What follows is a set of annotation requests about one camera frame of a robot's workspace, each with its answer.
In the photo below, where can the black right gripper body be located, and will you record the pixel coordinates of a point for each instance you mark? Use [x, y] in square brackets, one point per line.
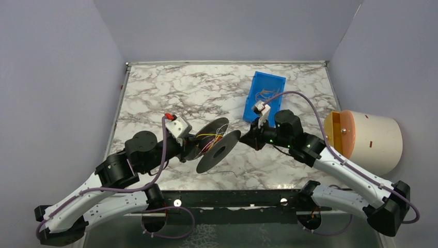
[253, 137]

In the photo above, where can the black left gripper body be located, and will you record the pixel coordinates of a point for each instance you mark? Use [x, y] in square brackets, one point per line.
[188, 148]

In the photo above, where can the grey perforated cable spool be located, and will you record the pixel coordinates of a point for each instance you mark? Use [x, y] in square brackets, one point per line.
[216, 143]

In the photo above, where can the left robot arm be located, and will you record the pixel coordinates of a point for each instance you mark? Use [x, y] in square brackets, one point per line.
[125, 182]

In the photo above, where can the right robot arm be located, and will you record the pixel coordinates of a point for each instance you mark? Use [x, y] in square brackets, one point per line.
[382, 203]

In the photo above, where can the blue plastic bin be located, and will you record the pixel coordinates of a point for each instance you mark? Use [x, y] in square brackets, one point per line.
[263, 87]

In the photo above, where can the yellow and cream cylinder fixture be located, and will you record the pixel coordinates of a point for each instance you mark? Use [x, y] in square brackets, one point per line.
[372, 142]

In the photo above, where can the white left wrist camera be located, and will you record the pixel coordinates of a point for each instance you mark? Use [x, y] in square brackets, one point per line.
[178, 127]

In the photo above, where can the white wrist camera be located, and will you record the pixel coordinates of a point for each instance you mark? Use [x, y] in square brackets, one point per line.
[262, 110]
[178, 127]

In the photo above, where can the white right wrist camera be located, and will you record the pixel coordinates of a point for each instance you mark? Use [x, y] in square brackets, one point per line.
[262, 110]

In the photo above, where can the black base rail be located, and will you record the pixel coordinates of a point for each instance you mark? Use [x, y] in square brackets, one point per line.
[222, 207]

